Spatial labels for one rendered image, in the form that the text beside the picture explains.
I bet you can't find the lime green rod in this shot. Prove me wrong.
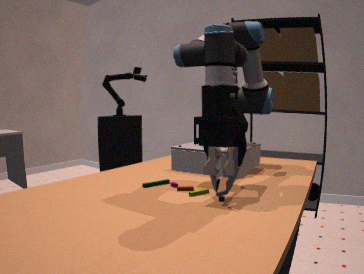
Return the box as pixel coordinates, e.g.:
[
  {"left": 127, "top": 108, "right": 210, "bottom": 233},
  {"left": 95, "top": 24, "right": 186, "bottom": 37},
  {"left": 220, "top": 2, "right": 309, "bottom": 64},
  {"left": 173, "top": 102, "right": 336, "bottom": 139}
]
[{"left": 189, "top": 189, "right": 209, "bottom": 197}]

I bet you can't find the orange rod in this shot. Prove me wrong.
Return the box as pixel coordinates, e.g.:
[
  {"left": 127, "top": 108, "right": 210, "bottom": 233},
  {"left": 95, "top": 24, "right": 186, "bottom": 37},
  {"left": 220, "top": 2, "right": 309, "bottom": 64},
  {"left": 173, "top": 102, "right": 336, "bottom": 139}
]
[{"left": 177, "top": 186, "right": 194, "bottom": 191}]

